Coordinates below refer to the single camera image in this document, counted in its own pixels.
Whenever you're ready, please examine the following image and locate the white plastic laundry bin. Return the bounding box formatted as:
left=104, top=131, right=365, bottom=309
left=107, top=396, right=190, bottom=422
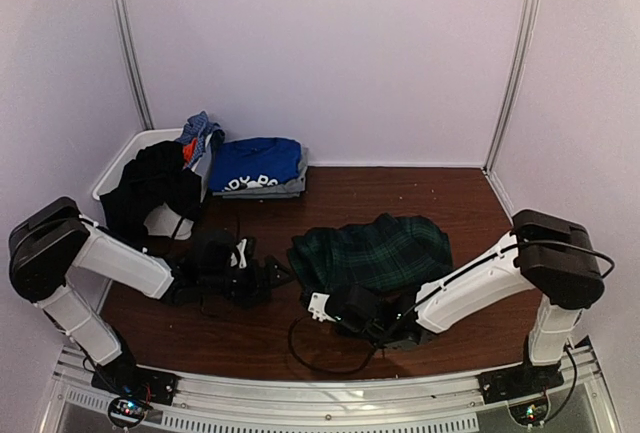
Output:
left=92, top=128, right=214, bottom=241

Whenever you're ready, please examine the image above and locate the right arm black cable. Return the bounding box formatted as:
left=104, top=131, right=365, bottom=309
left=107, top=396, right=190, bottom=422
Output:
left=287, top=315, right=381, bottom=375

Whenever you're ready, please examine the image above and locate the black garment in bin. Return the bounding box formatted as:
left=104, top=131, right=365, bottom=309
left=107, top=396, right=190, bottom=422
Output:
left=98, top=140, right=202, bottom=244

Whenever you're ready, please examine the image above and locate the aluminium frame post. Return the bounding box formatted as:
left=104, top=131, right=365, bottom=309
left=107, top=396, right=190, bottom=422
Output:
left=112, top=0, right=154, bottom=130
left=483, top=0, right=541, bottom=176

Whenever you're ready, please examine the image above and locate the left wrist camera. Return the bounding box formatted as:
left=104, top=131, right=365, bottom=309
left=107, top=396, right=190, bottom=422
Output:
left=230, top=237, right=256, bottom=270

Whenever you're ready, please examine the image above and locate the front aluminium rail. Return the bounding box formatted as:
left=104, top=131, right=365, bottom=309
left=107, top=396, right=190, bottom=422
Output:
left=36, top=346, right=621, bottom=432

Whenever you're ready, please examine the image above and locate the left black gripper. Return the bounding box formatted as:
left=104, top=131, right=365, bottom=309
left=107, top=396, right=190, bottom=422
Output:
left=201, top=255, right=296, bottom=310

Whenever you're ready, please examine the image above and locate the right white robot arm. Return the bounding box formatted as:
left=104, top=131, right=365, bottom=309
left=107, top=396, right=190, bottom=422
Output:
left=323, top=209, right=615, bottom=395

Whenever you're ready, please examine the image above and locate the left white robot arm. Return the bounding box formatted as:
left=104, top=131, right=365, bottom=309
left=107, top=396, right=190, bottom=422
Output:
left=8, top=197, right=293, bottom=397

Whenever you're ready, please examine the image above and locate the blue checkered garment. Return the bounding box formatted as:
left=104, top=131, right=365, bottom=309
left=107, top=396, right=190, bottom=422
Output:
left=176, top=111, right=226, bottom=168

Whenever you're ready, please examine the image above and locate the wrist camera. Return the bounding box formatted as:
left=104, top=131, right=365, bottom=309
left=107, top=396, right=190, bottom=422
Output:
left=307, top=292, right=336, bottom=323
left=230, top=237, right=256, bottom=270

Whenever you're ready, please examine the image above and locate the left aluminium frame post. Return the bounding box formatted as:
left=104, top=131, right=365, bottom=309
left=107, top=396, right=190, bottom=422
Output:
left=112, top=0, right=154, bottom=130

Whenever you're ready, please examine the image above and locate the folded grey button shirt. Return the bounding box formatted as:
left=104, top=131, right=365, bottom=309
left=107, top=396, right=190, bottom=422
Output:
left=211, top=146, right=309, bottom=200

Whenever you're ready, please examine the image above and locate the right aluminium frame post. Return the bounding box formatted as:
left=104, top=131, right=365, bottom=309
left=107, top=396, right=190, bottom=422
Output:
left=483, top=0, right=541, bottom=176

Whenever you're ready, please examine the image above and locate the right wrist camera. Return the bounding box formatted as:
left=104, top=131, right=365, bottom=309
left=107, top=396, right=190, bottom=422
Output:
left=307, top=292, right=336, bottom=323

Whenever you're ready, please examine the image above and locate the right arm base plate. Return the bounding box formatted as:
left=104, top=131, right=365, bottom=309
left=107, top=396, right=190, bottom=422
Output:
left=477, top=363, right=564, bottom=404

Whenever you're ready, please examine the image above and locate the blue t-shirt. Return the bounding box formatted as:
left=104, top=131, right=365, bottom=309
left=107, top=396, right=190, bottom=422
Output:
left=208, top=137, right=302, bottom=192

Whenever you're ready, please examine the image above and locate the dark green plaid shirt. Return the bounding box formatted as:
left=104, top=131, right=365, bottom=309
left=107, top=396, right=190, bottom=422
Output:
left=287, top=213, right=453, bottom=294

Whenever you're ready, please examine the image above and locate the orange garment in bin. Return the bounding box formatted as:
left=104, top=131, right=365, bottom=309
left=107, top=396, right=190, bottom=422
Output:
left=183, top=138, right=198, bottom=165

